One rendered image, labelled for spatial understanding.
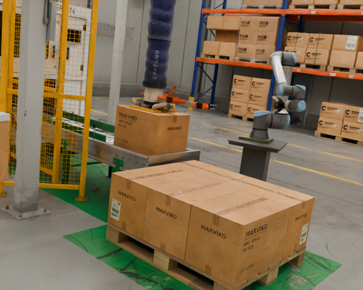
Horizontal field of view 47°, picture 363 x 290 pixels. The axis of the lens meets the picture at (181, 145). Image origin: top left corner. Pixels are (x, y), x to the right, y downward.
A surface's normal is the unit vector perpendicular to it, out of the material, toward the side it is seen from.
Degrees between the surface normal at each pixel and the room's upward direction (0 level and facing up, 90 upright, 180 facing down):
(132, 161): 90
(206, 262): 90
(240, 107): 89
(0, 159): 90
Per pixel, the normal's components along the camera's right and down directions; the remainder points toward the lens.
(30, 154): 0.74, 0.22
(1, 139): 0.94, 0.17
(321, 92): -0.67, 0.07
